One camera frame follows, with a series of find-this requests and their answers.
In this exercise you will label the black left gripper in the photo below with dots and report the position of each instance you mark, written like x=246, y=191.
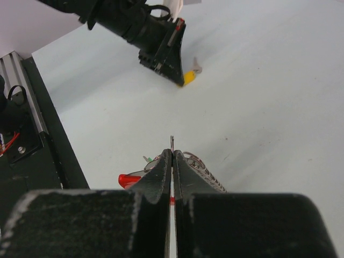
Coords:
x=149, y=28

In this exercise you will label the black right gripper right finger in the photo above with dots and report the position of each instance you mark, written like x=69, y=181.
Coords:
x=187, y=183

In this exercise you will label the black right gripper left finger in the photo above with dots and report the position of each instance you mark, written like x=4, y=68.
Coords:
x=150, y=233

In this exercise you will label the keyring bunch with chain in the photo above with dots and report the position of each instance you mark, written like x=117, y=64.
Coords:
x=198, y=166

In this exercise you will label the green capped key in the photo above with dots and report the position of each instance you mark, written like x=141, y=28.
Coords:
x=148, y=159

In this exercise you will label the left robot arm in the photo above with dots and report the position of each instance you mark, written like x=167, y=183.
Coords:
x=81, y=8

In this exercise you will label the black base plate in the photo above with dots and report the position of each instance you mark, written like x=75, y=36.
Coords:
x=39, y=155

